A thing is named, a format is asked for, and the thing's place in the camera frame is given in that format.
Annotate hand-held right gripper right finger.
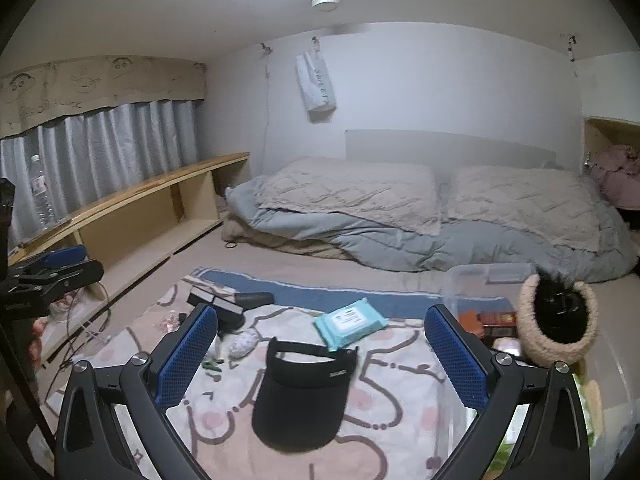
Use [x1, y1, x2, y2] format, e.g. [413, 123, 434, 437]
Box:
[424, 304, 592, 480]

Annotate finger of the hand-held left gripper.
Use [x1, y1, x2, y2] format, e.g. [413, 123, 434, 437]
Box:
[10, 245, 86, 282]
[7, 258, 104, 311]

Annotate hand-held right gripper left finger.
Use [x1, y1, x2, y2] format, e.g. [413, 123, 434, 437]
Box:
[54, 304, 219, 480]

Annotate clear plastic storage box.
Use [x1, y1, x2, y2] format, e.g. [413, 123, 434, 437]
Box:
[440, 262, 616, 480]

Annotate black furry hair clip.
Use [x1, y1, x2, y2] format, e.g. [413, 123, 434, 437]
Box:
[534, 267, 587, 343]

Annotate black sun visor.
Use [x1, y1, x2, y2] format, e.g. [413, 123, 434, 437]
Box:
[251, 337, 360, 450]

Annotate person's left hand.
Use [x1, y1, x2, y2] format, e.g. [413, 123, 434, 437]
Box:
[27, 320, 47, 376]

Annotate orange packet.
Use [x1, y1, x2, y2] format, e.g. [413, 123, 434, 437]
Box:
[457, 310, 483, 336]

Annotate white crumpled cloth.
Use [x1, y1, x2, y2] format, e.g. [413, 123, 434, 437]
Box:
[227, 330, 259, 359]

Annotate clear water bottle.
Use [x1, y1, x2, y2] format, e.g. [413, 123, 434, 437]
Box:
[28, 155, 57, 231]

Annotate brown printed box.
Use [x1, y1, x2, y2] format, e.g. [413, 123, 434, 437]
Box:
[477, 311, 519, 330]

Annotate printed blanket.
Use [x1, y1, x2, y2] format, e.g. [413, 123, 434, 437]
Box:
[45, 267, 481, 480]

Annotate black glasses case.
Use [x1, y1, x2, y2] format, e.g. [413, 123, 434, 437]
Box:
[235, 291, 275, 308]

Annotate wooden shelf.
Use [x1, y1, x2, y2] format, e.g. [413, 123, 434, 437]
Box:
[7, 152, 251, 361]

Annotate teal wet wipes pack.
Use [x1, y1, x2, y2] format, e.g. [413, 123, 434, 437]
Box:
[313, 298, 388, 352]

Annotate grey curtain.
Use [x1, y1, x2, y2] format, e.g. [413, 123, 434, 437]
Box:
[0, 99, 200, 248]

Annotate grey blue duvet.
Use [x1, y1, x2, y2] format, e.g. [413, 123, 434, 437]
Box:
[225, 175, 640, 283]

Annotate tan blanket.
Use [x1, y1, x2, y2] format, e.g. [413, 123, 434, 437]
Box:
[221, 212, 351, 261]

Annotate beige quilted pillow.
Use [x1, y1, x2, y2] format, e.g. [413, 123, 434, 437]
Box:
[255, 156, 443, 237]
[445, 165, 603, 253]

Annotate beige printed valance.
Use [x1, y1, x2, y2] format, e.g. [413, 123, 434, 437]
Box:
[0, 56, 207, 138]

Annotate grey headboard panel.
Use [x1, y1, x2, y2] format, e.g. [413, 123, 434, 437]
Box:
[345, 129, 557, 181]

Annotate pink clothes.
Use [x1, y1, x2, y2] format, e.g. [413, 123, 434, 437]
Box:
[590, 145, 640, 206]

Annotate wooden closet niche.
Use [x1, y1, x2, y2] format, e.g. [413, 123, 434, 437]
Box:
[582, 116, 640, 233]

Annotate white hanging bag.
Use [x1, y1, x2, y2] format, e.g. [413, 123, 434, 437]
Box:
[295, 51, 337, 123]

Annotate floor cables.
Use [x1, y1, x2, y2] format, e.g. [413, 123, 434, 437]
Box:
[45, 280, 117, 401]

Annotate white wall cable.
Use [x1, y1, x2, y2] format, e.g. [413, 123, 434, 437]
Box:
[260, 42, 275, 181]

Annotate black wall hook cord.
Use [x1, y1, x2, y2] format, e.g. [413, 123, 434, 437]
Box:
[562, 34, 581, 78]

